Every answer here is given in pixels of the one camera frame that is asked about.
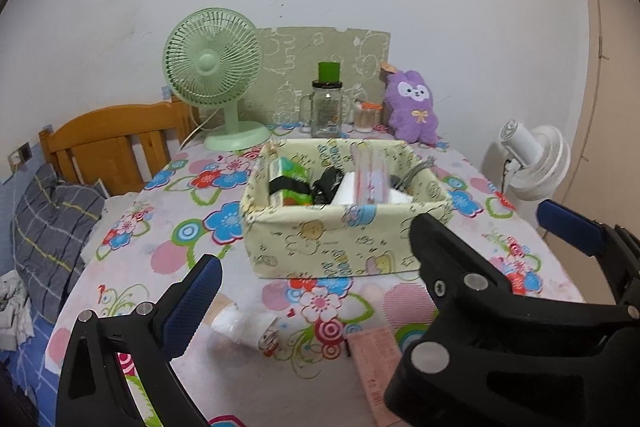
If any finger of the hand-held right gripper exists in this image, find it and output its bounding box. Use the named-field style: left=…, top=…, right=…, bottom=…
left=384, top=213, right=640, bottom=427
left=537, top=199, right=640, bottom=308

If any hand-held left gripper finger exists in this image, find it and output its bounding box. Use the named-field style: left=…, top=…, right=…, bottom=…
left=56, top=253, right=223, bottom=427

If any yellow cartoon fabric storage box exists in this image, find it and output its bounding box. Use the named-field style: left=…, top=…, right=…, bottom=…
left=240, top=138, right=455, bottom=280

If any green and black packet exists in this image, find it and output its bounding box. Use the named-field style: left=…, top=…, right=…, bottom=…
left=269, top=157, right=312, bottom=206

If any clear pink striped packet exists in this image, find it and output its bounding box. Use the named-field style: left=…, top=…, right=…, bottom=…
left=350, top=142, right=392, bottom=206

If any white soft pack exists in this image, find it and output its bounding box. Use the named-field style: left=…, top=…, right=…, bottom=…
left=332, top=172, right=361, bottom=206

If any black bag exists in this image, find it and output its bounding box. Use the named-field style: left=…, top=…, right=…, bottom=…
left=311, top=166, right=347, bottom=204

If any floral tablecloth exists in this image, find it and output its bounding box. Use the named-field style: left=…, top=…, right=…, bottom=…
left=45, top=124, right=586, bottom=427

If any white rolled paper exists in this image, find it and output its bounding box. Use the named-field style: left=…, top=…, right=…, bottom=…
left=210, top=301, right=281, bottom=351

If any white standing fan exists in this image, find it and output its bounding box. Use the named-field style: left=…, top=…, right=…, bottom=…
left=497, top=119, right=571, bottom=204

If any pink flat packet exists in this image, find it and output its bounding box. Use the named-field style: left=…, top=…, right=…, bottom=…
left=346, top=327, right=402, bottom=425

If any grey plaid pillow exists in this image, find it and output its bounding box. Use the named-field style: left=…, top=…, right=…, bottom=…
left=12, top=164, right=106, bottom=323

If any blue bedsheet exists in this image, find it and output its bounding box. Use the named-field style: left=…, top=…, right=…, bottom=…
left=0, top=317, right=66, bottom=408

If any wooden bed headboard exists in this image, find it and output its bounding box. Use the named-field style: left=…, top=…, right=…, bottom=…
left=39, top=99, right=201, bottom=198

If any white crumpled cloth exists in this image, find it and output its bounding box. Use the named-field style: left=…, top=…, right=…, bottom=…
left=0, top=272, right=36, bottom=353

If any purple plush bunny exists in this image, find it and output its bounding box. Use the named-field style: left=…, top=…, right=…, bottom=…
left=381, top=63, right=441, bottom=144

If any clear toothpick jar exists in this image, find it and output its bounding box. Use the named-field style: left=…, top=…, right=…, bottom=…
left=353, top=101, right=383, bottom=131

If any glass jar mug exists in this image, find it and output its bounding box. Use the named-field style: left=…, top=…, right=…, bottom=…
left=299, top=79, right=346, bottom=138

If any green desk fan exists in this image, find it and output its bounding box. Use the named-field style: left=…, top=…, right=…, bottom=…
left=162, top=8, right=271, bottom=152

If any green cartoon printed board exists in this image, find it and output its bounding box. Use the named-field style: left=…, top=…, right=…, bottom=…
left=255, top=26, right=392, bottom=128

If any white fan cable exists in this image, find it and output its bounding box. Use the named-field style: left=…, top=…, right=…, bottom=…
left=180, top=112, right=221, bottom=151

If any wall socket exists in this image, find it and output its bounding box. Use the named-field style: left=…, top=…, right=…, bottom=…
left=7, top=146, right=32, bottom=168

